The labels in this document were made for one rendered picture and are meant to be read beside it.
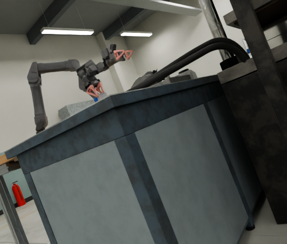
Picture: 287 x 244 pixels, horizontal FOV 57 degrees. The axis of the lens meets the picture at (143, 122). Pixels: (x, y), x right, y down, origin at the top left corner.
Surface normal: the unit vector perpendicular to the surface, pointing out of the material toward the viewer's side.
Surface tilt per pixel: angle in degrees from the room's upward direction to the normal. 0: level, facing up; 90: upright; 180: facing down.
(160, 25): 90
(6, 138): 90
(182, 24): 90
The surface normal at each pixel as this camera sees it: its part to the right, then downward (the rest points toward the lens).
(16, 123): 0.70, -0.29
